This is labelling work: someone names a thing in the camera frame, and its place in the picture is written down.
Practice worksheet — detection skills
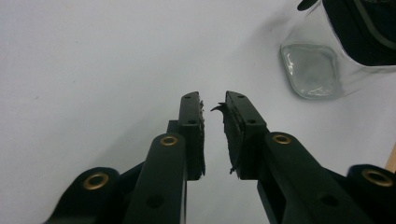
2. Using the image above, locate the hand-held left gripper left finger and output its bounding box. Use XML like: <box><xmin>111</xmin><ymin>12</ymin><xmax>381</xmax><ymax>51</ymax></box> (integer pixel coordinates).
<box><xmin>166</xmin><ymin>91</ymin><xmax>206</xmax><ymax>182</ymax></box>

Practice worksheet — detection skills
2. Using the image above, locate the light wooden edge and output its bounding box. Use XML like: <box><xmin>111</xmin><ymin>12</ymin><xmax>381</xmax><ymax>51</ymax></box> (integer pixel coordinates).
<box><xmin>385</xmin><ymin>142</ymin><xmax>396</xmax><ymax>174</ymax></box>

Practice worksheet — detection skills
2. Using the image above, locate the clear square glass jar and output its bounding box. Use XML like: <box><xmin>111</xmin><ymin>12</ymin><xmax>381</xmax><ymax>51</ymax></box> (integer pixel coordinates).
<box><xmin>279</xmin><ymin>0</ymin><xmax>396</xmax><ymax>101</ymax></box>

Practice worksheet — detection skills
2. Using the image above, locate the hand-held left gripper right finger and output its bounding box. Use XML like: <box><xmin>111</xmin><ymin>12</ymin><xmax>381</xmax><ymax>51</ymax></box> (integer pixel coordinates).
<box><xmin>210</xmin><ymin>90</ymin><xmax>271</xmax><ymax>181</ymax></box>

